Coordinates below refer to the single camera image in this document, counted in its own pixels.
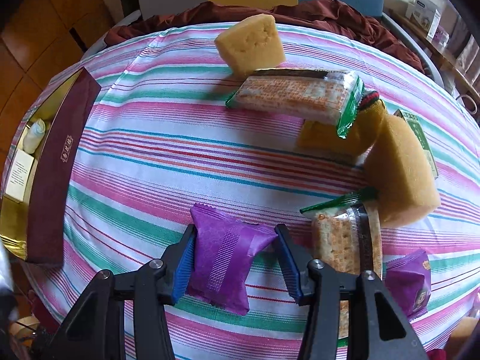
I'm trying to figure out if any green and white box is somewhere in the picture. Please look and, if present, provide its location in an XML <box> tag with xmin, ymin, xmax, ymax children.
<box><xmin>394</xmin><ymin>109</ymin><xmax>439</xmax><ymax>179</ymax></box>

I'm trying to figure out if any beige printed carton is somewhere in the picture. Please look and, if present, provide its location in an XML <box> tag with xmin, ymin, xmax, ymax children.
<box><xmin>4</xmin><ymin>149</ymin><xmax>35</xmax><ymax>199</ymax></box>

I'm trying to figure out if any maroon box with gold interior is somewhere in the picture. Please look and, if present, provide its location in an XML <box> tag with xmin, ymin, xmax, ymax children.
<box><xmin>0</xmin><ymin>67</ymin><xmax>103</xmax><ymax>267</ymax></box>

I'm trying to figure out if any maroon blanket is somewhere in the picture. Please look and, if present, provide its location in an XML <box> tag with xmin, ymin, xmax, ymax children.
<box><xmin>105</xmin><ymin>1</ymin><xmax>426</xmax><ymax>74</ymax></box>

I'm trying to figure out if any wooden shelf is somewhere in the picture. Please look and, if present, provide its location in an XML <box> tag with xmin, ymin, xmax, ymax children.
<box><xmin>390</xmin><ymin>7</ymin><xmax>480</xmax><ymax>102</ymax></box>

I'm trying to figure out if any wooden wardrobe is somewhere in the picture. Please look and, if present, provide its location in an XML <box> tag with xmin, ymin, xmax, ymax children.
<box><xmin>0</xmin><ymin>0</ymin><xmax>117</xmax><ymax>128</ymax></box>

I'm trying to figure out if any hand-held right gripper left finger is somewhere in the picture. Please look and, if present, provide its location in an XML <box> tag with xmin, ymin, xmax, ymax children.
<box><xmin>45</xmin><ymin>224</ymin><xmax>197</xmax><ymax>360</ymax></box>

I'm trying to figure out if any striped bed sheet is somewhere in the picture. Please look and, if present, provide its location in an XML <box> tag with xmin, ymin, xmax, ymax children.
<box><xmin>19</xmin><ymin>20</ymin><xmax>480</xmax><ymax>360</ymax></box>

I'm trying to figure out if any white appliance box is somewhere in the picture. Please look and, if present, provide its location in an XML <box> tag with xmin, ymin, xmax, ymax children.
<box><xmin>405</xmin><ymin>0</ymin><xmax>443</xmax><ymax>40</ymax></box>

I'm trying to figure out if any pale yellow sponge wedge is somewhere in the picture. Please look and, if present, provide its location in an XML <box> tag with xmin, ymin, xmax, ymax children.
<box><xmin>214</xmin><ymin>14</ymin><xmax>286</xmax><ymax>79</ymax></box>

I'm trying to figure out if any white plastic wrapped item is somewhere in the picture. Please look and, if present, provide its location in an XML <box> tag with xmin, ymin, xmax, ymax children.
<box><xmin>22</xmin><ymin>119</ymin><xmax>46</xmax><ymax>154</ymax></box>

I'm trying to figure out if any purple patterned snack packet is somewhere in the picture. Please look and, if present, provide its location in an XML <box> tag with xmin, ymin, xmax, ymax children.
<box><xmin>186</xmin><ymin>202</ymin><xmax>279</xmax><ymax>316</ymax></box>

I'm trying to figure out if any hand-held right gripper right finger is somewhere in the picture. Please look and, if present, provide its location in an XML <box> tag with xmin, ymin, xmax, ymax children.
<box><xmin>274</xmin><ymin>225</ymin><xmax>428</xmax><ymax>360</ymax></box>

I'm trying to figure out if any purple packet with picture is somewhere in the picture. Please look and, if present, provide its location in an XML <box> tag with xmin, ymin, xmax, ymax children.
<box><xmin>384</xmin><ymin>249</ymin><xmax>432</xmax><ymax>321</ymax></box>

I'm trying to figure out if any large golden sponge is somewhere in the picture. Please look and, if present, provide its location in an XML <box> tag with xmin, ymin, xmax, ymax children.
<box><xmin>363</xmin><ymin>114</ymin><xmax>441</xmax><ymax>229</ymax></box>

